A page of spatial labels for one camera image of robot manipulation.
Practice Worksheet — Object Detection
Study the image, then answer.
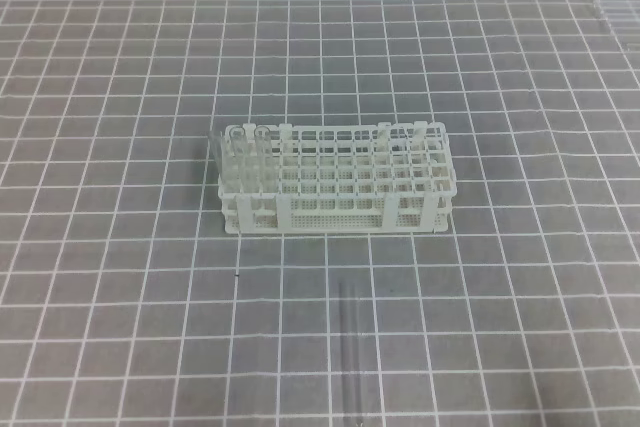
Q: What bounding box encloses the clear test tube far left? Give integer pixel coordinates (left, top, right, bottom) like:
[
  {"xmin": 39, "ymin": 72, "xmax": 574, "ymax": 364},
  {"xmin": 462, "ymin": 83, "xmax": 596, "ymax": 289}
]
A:
[{"xmin": 208, "ymin": 130, "xmax": 226, "ymax": 180}]

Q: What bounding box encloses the clear glass test tube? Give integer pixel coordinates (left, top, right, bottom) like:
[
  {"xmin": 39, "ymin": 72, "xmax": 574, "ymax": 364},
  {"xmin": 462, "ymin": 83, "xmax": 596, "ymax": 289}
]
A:
[{"xmin": 339, "ymin": 281, "xmax": 364, "ymax": 426}]

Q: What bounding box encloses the white plastic test tube rack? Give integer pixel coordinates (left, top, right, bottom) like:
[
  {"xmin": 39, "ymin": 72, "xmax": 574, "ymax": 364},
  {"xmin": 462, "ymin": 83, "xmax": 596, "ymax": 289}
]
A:
[{"xmin": 218, "ymin": 121, "xmax": 457, "ymax": 234}]

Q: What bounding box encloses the grey grid tablecloth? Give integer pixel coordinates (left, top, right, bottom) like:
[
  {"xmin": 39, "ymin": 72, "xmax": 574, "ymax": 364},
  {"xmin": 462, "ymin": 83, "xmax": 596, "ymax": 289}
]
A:
[{"xmin": 1, "ymin": 0, "xmax": 639, "ymax": 426}]

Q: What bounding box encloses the clear acrylic object corner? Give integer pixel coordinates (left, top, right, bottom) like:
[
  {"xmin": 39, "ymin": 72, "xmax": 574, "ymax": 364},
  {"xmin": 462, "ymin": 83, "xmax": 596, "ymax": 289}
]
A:
[{"xmin": 591, "ymin": 0, "xmax": 640, "ymax": 52}]

